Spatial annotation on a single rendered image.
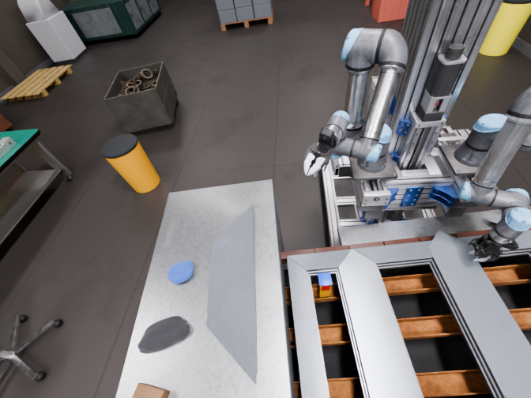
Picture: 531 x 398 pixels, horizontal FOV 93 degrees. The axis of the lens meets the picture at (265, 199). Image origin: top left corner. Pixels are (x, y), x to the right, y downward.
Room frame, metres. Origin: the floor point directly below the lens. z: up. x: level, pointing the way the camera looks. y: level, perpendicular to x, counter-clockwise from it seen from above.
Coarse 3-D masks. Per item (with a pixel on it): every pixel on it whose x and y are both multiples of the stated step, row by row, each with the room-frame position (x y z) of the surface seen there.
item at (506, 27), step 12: (504, 0) 3.62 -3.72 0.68; (516, 0) 3.52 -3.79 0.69; (528, 0) 3.44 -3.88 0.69; (504, 12) 3.56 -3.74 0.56; (516, 12) 3.46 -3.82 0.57; (528, 12) 3.42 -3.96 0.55; (492, 24) 3.64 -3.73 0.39; (504, 24) 3.50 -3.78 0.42; (516, 24) 3.43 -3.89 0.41; (492, 36) 3.57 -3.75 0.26; (504, 36) 3.46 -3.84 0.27; (516, 36) 3.46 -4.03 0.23; (480, 48) 3.67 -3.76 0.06; (492, 48) 3.51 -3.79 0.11; (504, 48) 3.44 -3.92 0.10
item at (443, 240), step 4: (436, 236) 0.52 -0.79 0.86; (440, 236) 0.52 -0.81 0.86; (444, 236) 0.51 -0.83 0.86; (448, 236) 0.51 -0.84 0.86; (452, 236) 0.50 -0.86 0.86; (432, 240) 0.51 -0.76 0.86; (436, 240) 0.50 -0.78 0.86; (440, 240) 0.50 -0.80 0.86; (444, 240) 0.49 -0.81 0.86; (448, 240) 0.49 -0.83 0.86; (452, 240) 0.48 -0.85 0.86; (456, 240) 0.48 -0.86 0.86; (460, 240) 0.48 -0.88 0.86; (432, 244) 0.49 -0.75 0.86; (436, 244) 0.48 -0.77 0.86; (440, 244) 0.48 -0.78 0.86; (444, 244) 0.47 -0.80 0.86; (448, 244) 0.47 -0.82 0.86; (452, 244) 0.47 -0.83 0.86; (456, 244) 0.46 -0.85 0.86
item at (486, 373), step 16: (512, 256) 0.36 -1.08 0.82; (528, 256) 0.35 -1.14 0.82; (320, 272) 0.48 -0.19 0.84; (336, 272) 0.47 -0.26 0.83; (432, 272) 0.37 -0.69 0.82; (448, 288) 0.28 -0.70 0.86; (448, 304) 0.23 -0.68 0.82; (464, 320) 0.15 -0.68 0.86; (352, 336) 0.18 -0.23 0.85; (464, 336) 0.10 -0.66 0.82; (320, 352) 0.15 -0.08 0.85; (480, 352) 0.04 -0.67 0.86; (480, 368) -0.01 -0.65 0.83; (496, 384) -0.06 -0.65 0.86
